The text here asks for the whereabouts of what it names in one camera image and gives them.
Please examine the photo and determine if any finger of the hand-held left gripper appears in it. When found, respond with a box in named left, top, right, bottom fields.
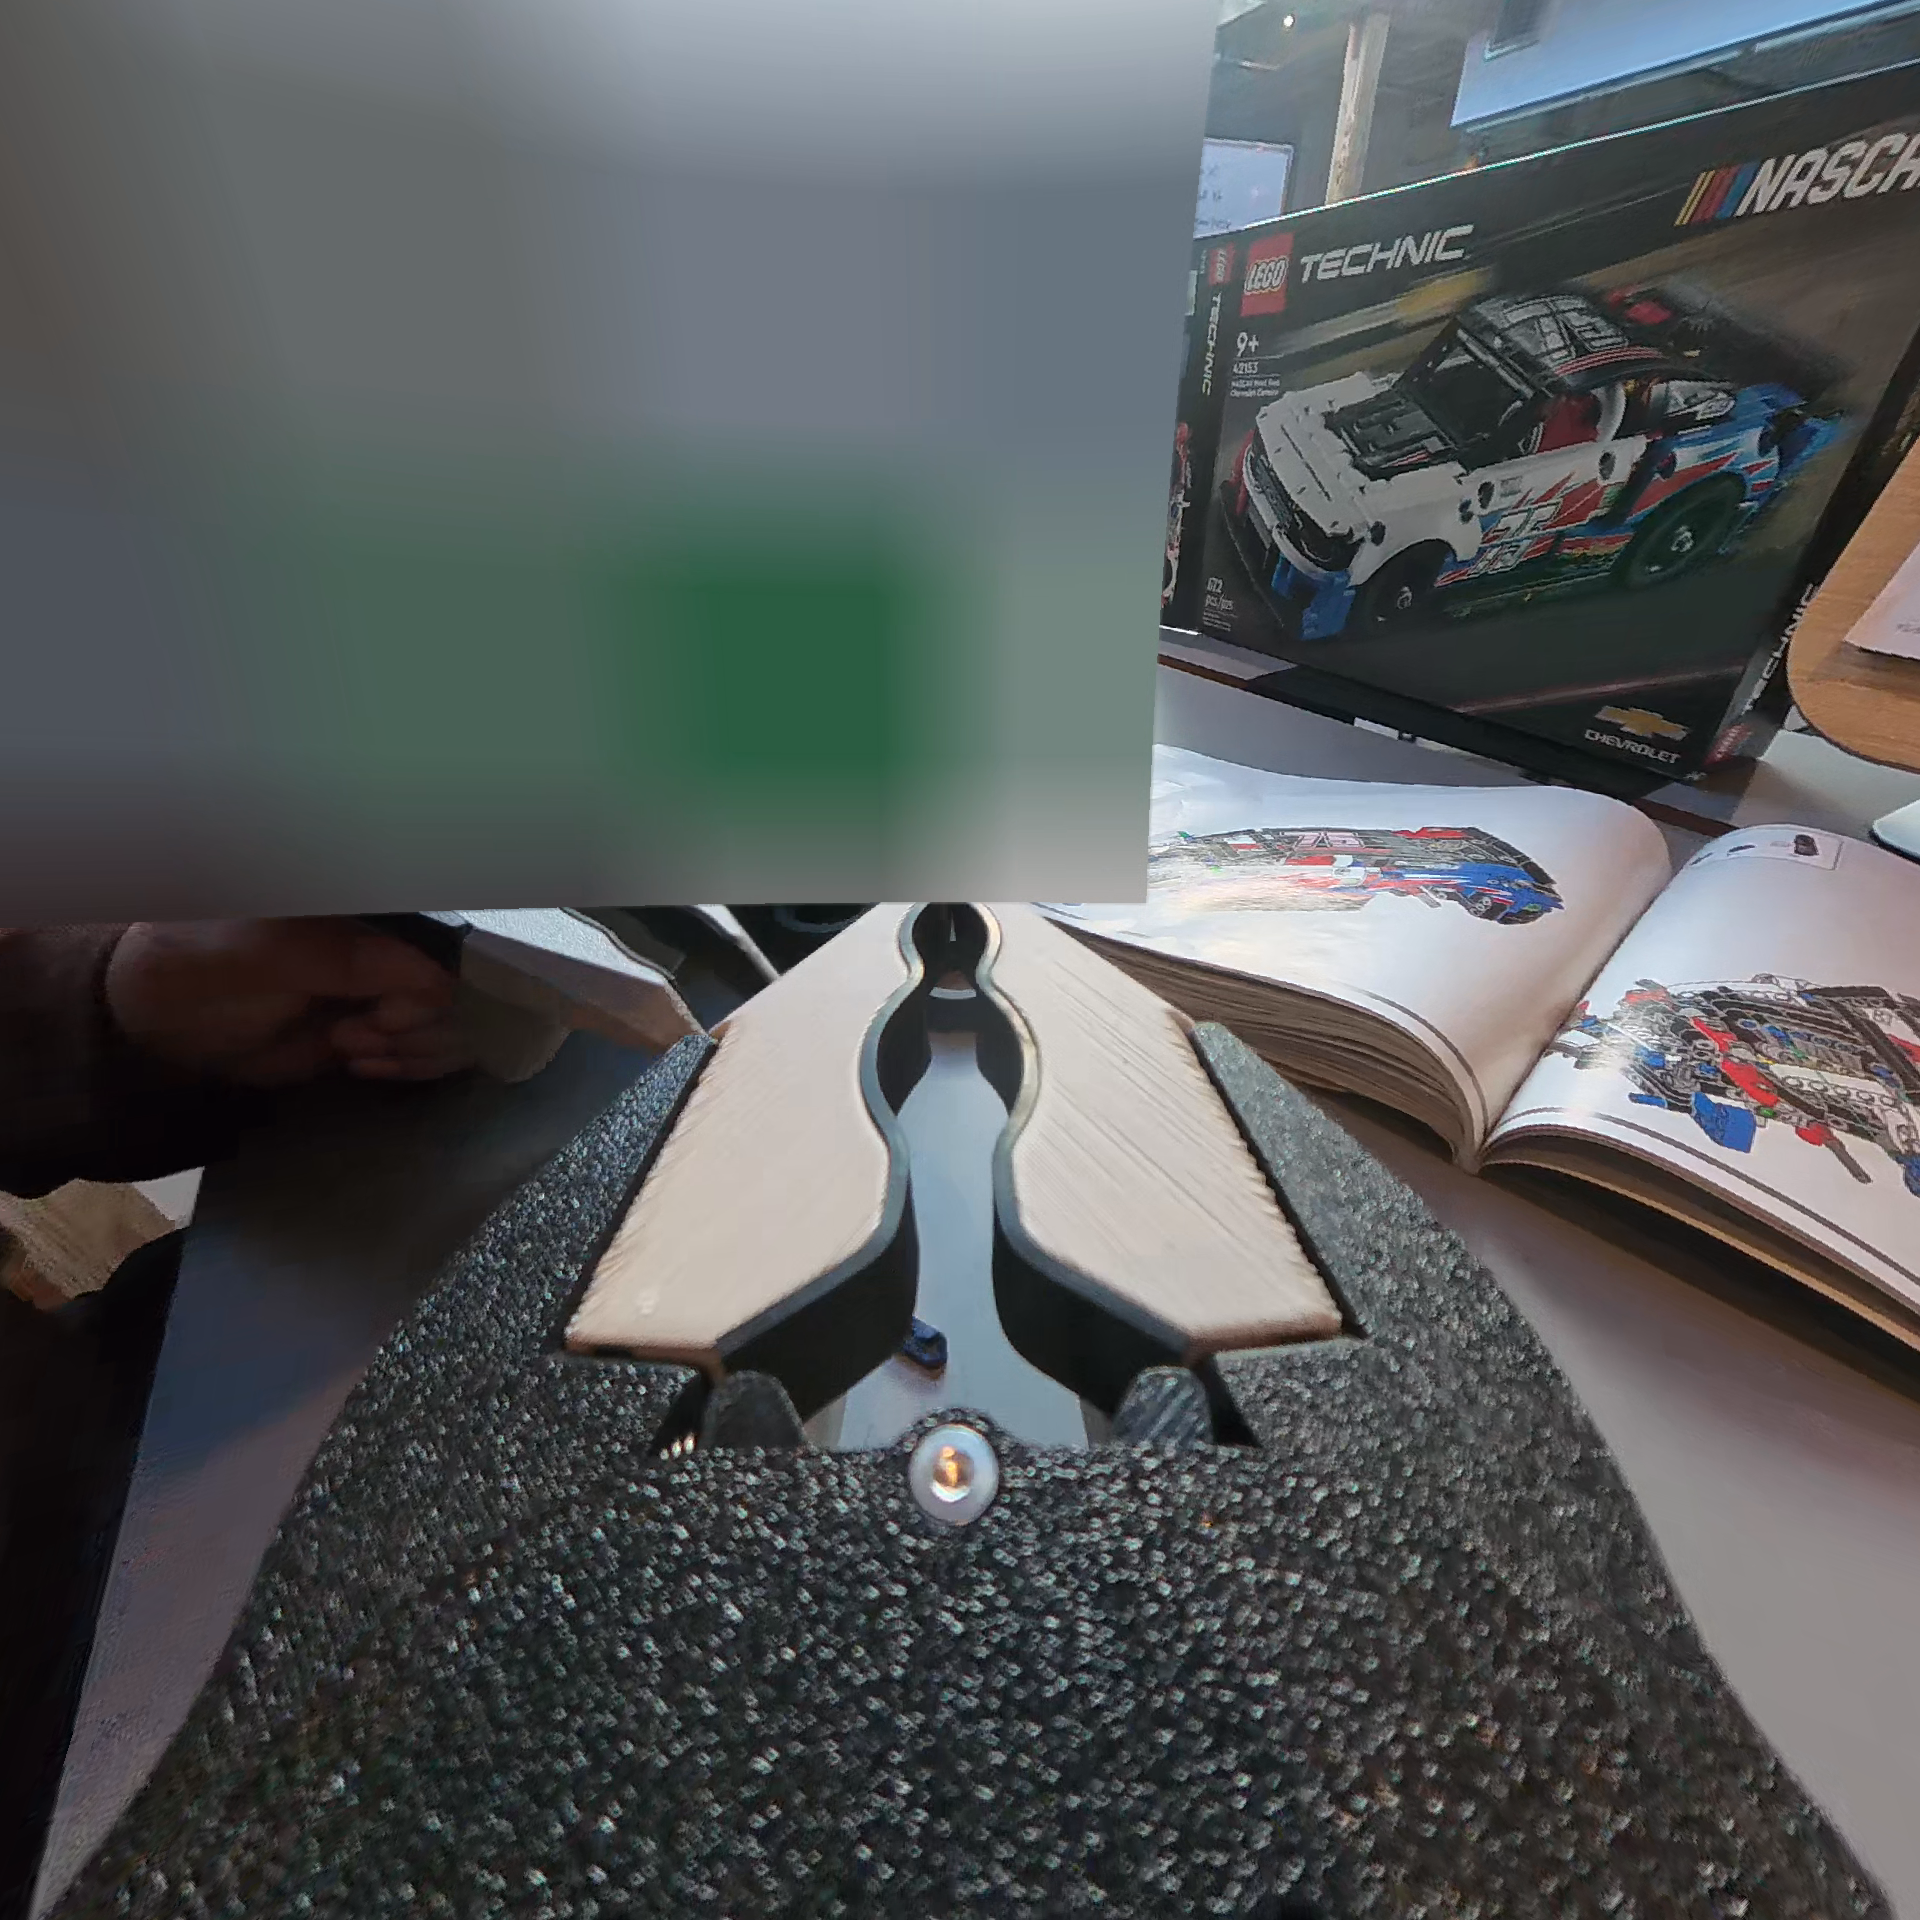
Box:
left=600, top=906, right=782, bottom=985
left=456, top=911, right=703, bottom=1051

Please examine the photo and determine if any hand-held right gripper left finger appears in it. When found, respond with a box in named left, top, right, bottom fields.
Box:
left=562, top=901, right=942, bottom=1419

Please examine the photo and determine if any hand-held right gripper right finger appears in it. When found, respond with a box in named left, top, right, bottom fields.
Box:
left=972, top=901, right=1350, bottom=1419

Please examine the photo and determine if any instruction booklet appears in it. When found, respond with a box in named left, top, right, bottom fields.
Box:
left=1049, top=742, right=1920, bottom=1405

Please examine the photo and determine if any person's left forearm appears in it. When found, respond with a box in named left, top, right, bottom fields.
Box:
left=0, top=924, right=242, bottom=1203

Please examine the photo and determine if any printed task sheet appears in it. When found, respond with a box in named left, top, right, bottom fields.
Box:
left=1842, top=540, right=1920, bottom=662

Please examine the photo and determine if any person's left hand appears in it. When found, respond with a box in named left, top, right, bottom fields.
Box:
left=103, top=919, right=476, bottom=1085

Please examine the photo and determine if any toy car set box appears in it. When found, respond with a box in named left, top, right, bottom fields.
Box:
left=1156, top=128, right=1920, bottom=789

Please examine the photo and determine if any wooden display board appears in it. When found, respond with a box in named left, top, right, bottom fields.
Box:
left=1789, top=435, right=1920, bottom=774

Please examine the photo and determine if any whiteboard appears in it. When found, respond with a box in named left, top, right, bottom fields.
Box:
left=1193, top=138, right=1296, bottom=238

